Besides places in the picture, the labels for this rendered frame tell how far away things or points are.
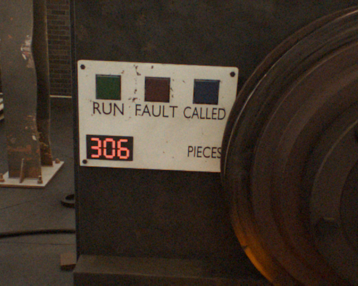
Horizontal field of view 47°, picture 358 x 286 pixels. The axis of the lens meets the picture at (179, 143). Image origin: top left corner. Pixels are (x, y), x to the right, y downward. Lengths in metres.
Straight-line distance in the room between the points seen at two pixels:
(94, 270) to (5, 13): 2.71
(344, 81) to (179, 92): 0.26
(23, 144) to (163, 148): 2.79
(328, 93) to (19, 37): 2.91
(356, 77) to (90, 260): 0.56
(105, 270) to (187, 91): 0.35
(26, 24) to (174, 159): 2.65
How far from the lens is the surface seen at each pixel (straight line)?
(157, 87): 0.68
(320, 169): 0.52
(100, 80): 0.69
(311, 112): 0.55
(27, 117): 3.37
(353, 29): 0.58
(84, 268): 0.80
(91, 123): 0.71
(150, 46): 0.70
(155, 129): 0.70
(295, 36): 0.63
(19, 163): 3.51
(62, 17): 6.89
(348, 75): 0.56
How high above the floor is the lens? 1.31
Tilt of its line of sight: 17 degrees down
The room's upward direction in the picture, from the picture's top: 3 degrees clockwise
